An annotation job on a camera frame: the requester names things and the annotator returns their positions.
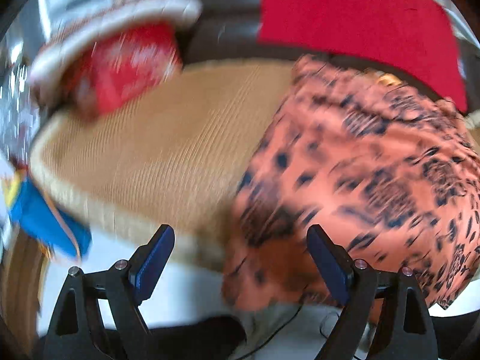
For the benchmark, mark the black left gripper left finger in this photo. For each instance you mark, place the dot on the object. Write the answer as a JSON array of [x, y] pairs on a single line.
[[96, 315]]

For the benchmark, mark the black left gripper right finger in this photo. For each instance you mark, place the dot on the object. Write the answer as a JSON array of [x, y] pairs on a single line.
[[404, 327]]

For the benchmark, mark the orange floral patterned garment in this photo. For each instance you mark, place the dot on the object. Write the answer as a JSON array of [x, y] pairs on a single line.
[[390, 175]]

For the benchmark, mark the blue plastic bag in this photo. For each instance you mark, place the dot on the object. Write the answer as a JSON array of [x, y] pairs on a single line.
[[34, 212]]

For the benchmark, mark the woven bamboo seat mat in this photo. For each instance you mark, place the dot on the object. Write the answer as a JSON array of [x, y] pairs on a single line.
[[174, 156]]

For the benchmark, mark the red printed snack bag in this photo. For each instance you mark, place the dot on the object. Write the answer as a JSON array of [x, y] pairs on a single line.
[[120, 68]]

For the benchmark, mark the dark brown leather sofa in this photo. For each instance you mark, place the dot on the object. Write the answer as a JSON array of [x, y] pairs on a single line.
[[230, 29]]

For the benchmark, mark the red cloth on sofa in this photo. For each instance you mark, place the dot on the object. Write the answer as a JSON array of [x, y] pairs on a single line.
[[414, 36]]

